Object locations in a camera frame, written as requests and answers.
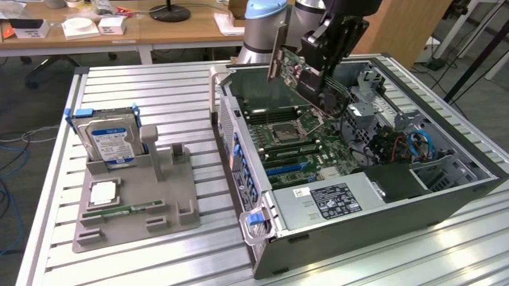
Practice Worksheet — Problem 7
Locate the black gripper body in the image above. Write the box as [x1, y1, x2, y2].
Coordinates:
[322, 0, 384, 22]

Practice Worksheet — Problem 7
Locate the green expansion card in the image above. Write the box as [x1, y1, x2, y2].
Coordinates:
[266, 23, 353, 119]

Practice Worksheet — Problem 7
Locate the wooden cabinet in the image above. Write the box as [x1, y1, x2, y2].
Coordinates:
[349, 0, 456, 70]

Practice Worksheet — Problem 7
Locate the stack of white papers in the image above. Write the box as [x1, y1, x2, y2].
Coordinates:
[213, 12, 246, 37]

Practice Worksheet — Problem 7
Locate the metal socket cover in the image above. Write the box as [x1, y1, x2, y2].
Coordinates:
[296, 107, 325, 133]

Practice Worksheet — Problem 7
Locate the open cardboard box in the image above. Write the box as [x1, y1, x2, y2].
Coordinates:
[227, 0, 249, 20]

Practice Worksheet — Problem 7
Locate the black RAM slot bank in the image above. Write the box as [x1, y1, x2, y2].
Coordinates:
[245, 106, 300, 126]

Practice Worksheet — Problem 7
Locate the tall metal disk bay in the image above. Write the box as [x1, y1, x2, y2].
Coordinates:
[344, 86, 400, 141]

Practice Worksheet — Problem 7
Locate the CPU socket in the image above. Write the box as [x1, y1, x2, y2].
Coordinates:
[266, 120, 310, 147]

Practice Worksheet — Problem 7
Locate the black slanted stand pole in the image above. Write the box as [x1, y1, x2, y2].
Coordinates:
[443, 28, 509, 104]

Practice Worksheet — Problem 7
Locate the green motherboard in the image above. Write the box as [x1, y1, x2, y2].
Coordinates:
[241, 98, 368, 186]

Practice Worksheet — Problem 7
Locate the black round lamp base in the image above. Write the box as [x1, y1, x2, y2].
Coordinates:
[149, 0, 193, 23]

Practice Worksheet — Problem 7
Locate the blue expansion slot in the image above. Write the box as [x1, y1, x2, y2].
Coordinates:
[265, 162, 310, 177]

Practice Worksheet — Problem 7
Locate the low metal disk bay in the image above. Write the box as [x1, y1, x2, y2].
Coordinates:
[409, 154, 479, 192]

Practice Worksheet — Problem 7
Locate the small white labelled box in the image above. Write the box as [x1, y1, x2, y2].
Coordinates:
[98, 16, 129, 35]

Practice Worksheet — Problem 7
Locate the grey power supply unit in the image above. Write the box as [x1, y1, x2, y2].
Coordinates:
[273, 172, 388, 234]

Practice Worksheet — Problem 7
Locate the clear plastic bag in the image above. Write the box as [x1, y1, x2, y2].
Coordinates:
[90, 0, 133, 16]

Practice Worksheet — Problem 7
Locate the blue case release latch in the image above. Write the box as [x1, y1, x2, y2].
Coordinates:
[246, 212, 266, 228]

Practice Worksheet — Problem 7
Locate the white square holder round insert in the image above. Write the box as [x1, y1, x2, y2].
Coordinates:
[62, 17, 102, 41]

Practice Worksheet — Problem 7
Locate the hard disk blue label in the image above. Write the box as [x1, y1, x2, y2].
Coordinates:
[74, 118, 141, 171]

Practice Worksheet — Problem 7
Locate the hard drive with blue label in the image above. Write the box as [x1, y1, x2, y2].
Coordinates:
[65, 102, 143, 157]

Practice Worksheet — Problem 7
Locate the dark grey open PC case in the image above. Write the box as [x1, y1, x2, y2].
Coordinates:
[210, 53, 509, 281]

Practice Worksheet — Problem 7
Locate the black office chair base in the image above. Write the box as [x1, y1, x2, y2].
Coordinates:
[19, 52, 119, 89]

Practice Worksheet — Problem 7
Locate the silver CPU chip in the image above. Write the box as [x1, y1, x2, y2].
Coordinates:
[89, 181, 119, 207]

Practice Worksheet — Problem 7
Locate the white box black lid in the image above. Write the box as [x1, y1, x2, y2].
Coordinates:
[10, 18, 51, 39]

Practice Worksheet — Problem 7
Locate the loose green RAM stick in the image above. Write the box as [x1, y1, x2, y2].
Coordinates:
[83, 200, 165, 217]

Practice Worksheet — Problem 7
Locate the grey printed parts rack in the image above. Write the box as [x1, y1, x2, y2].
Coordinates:
[71, 125, 202, 254]

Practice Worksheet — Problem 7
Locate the black wire bundle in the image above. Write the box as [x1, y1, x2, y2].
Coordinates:
[337, 114, 376, 165]

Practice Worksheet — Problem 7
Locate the wooden desk white frame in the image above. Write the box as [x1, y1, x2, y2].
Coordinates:
[0, 0, 357, 65]

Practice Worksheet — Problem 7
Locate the red wire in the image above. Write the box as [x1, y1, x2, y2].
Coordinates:
[390, 136, 408, 162]

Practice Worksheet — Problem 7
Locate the blue data wire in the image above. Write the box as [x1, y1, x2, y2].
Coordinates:
[407, 129, 437, 163]

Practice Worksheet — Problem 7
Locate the white floor cable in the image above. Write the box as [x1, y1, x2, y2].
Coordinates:
[0, 124, 62, 144]

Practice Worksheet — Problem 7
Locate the blue floor cable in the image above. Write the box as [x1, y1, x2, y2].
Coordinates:
[0, 145, 32, 256]

